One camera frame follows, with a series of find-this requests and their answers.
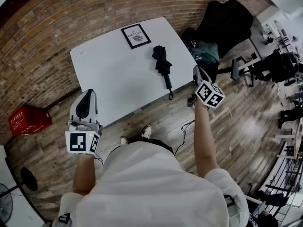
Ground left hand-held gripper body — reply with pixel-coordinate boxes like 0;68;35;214
65;121;103;156

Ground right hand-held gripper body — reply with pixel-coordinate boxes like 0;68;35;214
187;79;226;109

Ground black folding umbrella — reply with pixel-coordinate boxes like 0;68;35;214
151;45;174;101

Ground person's left forearm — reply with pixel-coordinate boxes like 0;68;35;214
71;154;97;195

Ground person's right forearm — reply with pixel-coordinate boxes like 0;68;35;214
193;100;221;177

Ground dark green bag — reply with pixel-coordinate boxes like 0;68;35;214
190;41;220;65

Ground white table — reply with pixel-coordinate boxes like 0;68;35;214
69;16;198;129

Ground black bag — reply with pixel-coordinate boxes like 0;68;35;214
180;27;200;50

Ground red plastic crate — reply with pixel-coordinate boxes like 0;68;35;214
8;104;53;137

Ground person's right shoe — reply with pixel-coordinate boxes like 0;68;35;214
141;124;153;140

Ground black standing fan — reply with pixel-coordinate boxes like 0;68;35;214
0;167;39;225

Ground person's black shorts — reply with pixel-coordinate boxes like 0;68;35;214
107;138;176;156

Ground black framed picture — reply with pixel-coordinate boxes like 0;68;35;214
120;23;152;50

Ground black mesh office chair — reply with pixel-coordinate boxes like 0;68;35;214
251;48;302;84

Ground white office desk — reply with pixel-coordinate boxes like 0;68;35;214
250;9;292;61
0;145;49;227

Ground person's white shirt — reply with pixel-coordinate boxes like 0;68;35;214
57;141;250;227

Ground black metal railing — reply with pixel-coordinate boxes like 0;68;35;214
246;136;303;227

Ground black floor cable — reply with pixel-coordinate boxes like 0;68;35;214
174;119;196;156

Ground grey harness strap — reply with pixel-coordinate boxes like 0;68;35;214
57;212;72;225
223;194;238;208

